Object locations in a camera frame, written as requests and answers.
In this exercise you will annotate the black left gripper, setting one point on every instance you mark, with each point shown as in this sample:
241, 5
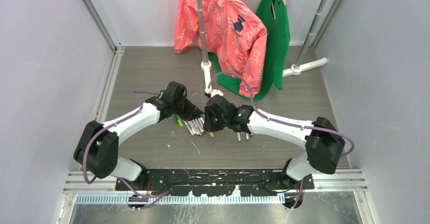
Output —
191, 111

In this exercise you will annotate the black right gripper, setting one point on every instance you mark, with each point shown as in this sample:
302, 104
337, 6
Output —
210, 126

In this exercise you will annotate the light green pen cap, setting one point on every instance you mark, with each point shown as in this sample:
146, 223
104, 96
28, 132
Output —
180, 122

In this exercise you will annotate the clear pen cap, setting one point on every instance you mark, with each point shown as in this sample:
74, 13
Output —
174, 135

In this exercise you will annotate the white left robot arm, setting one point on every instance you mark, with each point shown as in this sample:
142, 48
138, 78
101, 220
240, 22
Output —
98, 147

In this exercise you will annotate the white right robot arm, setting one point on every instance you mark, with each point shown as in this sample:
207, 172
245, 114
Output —
322, 143

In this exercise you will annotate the brown cap marker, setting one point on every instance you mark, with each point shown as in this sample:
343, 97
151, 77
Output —
200, 124

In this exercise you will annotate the white left rack foot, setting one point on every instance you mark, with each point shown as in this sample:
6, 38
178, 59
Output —
207, 76

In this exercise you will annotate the pink printed jacket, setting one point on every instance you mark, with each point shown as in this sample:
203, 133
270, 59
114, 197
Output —
233, 32

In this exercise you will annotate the left rack pole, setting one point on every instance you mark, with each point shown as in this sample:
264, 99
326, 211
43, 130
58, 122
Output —
205, 61

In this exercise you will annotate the rack pole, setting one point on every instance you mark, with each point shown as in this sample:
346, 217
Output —
205, 61
310, 33

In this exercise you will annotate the green hanging shirt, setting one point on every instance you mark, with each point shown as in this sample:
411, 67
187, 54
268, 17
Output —
277, 46

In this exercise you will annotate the right rack pole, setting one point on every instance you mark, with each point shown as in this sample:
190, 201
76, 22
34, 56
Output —
310, 33

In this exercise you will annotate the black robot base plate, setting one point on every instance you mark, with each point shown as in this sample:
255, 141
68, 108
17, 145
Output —
215, 186

